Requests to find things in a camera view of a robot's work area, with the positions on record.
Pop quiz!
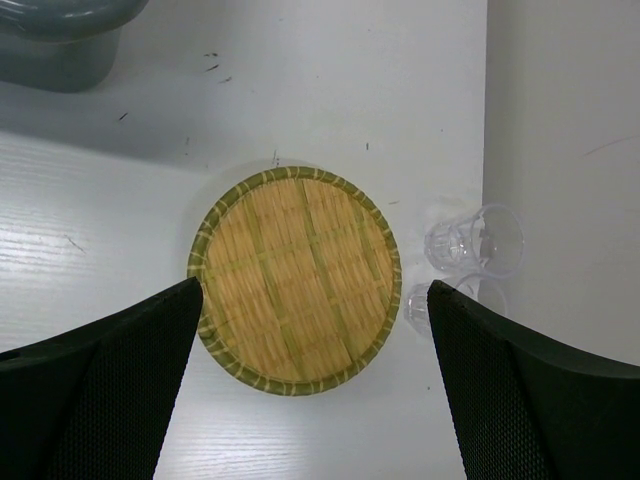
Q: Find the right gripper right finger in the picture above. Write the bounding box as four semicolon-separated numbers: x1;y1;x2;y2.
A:
427;280;639;479

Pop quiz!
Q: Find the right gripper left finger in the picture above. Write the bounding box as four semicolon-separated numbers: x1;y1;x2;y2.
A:
1;278;203;479

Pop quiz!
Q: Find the green-rimmed round bamboo tray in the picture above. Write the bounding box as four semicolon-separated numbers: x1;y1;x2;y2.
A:
187;166;402;396

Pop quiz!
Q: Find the grey plastic bin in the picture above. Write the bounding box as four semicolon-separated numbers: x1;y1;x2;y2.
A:
1;0;148;93

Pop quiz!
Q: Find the near clear plastic cup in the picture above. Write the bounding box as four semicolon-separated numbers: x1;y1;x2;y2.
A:
404;274;508;338

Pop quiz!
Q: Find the clear plastic cup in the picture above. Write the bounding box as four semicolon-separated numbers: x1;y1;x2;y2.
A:
424;204;525;279
404;274;508;338

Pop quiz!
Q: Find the far clear plastic cup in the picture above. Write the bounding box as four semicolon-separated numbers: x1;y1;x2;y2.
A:
424;204;525;279

